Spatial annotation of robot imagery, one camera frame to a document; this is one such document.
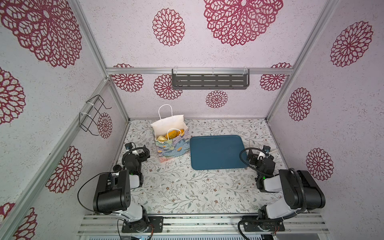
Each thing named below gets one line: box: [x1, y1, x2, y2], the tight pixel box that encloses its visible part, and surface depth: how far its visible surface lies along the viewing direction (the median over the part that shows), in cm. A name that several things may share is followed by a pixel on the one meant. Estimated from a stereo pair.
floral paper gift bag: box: [150, 103, 190, 163], surface depth 87 cm
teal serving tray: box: [190, 134, 249, 170], surface depth 109 cm
